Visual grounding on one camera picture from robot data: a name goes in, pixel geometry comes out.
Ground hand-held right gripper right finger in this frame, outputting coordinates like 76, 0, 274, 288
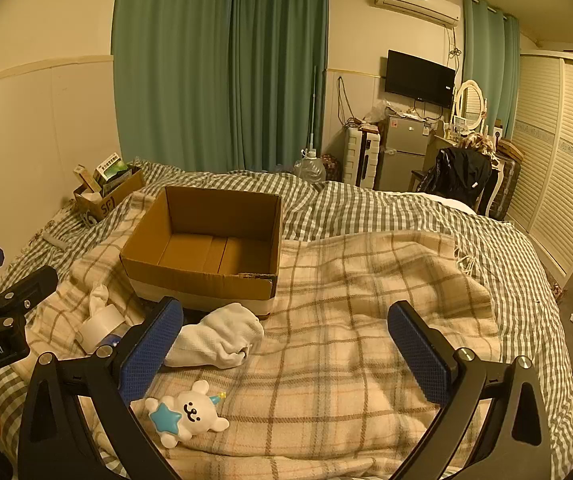
387, 301, 573, 480

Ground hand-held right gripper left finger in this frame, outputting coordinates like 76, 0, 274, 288
16, 296, 184, 480

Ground beige tape roll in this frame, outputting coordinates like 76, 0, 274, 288
77, 304, 130, 351

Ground white sock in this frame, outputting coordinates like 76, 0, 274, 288
164, 302, 266, 371

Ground white bear toy blue star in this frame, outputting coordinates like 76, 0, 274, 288
145, 380, 230, 451

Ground large cardboard box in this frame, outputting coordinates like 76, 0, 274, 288
120, 186, 283, 321

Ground small white cloth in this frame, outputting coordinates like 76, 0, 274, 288
88, 284, 113, 322

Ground beige plaid blanket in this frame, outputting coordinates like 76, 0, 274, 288
26, 192, 500, 466

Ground tan slim carton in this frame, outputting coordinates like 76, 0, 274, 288
73, 165, 103, 196

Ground small cardboard box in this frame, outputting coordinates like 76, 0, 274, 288
74, 167, 147, 222

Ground green printed carton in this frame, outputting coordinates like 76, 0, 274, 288
94, 152, 130, 186

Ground white chair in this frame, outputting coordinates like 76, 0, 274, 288
409, 147, 505, 218

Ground black jacket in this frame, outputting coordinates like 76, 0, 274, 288
419, 147, 492, 206

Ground brown suitcase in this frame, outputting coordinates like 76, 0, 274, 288
489, 152, 522, 221

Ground silver small fridge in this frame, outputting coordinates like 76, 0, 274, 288
377, 114, 437, 192

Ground white ribbed suitcase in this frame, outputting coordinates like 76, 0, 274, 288
344, 125, 382, 188

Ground dark patterned bag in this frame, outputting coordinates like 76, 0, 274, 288
319, 154, 342, 181

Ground clear large water bottle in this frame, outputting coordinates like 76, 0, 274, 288
294, 149, 327, 184

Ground white louvred wardrobe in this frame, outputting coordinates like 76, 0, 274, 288
504, 50, 573, 286

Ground clear plastic bag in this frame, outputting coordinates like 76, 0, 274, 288
364, 100, 392, 123

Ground white oval mirror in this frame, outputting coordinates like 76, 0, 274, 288
454, 80, 487, 133

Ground green curtain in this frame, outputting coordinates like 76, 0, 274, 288
229, 0, 330, 177
111, 0, 232, 173
461, 0, 521, 136

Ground white pole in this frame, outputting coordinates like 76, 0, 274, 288
307, 65, 319, 153

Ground white air conditioner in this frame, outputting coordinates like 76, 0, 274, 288
374, 0, 462, 28

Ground wall cables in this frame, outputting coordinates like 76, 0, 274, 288
337, 76, 362, 128

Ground black wall television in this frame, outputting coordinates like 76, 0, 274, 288
385, 50, 456, 109

